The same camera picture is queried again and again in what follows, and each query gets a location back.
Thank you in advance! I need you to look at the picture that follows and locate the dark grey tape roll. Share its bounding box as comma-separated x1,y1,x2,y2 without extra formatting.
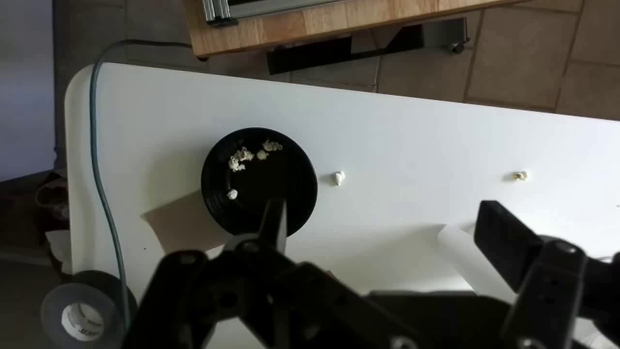
39,270,140,349

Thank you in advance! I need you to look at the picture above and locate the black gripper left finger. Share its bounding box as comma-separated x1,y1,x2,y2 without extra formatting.
122,200,423,349

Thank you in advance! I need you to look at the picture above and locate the black bowl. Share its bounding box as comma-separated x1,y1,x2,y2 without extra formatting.
200,127,320,239

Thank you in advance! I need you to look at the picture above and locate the white post stand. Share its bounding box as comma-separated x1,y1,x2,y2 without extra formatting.
436,222,520,307

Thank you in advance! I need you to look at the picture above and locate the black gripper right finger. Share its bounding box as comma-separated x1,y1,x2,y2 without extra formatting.
473,200,620,349

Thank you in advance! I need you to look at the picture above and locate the brown cardboard piece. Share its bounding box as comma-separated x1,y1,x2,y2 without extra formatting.
142,191,229,258

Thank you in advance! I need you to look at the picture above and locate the grey cable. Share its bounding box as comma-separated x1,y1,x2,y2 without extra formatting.
87,37,196,326

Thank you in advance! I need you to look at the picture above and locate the grey metal object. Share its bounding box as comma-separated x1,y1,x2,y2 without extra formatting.
202,0,337,28

